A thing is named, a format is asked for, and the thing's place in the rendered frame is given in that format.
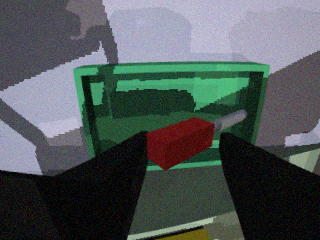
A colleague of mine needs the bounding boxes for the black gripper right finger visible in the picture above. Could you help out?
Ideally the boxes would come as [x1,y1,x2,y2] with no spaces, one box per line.
[219,132,320,240]

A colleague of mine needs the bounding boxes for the green tray floor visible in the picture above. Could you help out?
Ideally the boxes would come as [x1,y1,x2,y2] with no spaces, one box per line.
[89,71,249,153]

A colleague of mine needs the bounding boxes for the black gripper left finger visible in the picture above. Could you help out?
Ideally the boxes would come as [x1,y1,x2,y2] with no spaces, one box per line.
[0,131,148,240]

